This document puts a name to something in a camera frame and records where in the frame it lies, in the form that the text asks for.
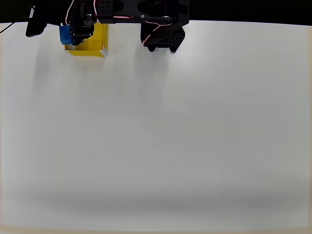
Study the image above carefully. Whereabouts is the blue rectangular block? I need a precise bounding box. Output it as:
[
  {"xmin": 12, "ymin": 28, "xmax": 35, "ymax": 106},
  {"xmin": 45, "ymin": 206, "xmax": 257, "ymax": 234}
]
[{"xmin": 58, "ymin": 23, "xmax": 74, "ymax": 46}]

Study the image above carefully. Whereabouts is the yellow open cardboard box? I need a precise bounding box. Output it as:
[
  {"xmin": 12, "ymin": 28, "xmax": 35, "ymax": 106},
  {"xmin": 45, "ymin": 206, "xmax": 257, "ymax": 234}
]
[{"xmin": 64, "ymin": 22, "xmax": 109, "ymax": 58}]

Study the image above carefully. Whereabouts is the black bar-shaped wrist camera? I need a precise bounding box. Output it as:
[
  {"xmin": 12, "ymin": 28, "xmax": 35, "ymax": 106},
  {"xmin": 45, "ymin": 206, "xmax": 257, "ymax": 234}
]
[{"xmin": 25, "ymin": 0, "xmax": 48, "ymax": 39}]

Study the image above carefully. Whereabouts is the thin black table cable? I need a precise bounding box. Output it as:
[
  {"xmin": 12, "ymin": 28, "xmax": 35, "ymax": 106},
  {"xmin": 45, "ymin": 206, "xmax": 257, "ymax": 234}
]
[{"xmin": 0, "ymin": 16, "xmax": 30, "ymax": 34}]

